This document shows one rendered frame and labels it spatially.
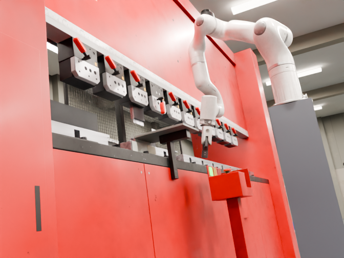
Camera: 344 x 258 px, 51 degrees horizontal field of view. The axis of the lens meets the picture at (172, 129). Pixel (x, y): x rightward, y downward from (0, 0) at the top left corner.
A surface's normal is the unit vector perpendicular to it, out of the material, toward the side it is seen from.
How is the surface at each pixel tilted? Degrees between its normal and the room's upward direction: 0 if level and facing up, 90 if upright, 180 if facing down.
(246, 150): 90
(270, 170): 90
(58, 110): 90
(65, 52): 90
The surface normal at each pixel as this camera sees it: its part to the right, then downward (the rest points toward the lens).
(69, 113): 0.88, -0.24
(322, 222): -0.38, -0.18
